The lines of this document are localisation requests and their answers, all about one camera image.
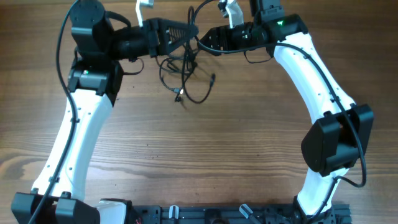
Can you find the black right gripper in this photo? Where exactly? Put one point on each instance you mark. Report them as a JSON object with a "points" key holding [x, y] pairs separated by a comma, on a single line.
{"points": [[217, 33]]}

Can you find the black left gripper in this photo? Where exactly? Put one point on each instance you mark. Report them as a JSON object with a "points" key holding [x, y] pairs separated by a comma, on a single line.
{"points": [[155, 48]]}

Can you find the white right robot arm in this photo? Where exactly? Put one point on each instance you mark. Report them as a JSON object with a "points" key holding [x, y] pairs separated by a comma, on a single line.
{"points": [[340, 130]]}

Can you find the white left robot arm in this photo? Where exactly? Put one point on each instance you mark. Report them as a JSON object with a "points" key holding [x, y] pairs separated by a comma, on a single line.
{"points": [[103, 39]]}

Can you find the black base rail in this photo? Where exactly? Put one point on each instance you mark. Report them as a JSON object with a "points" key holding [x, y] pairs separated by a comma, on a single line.
{"points": [[269, 214]]}

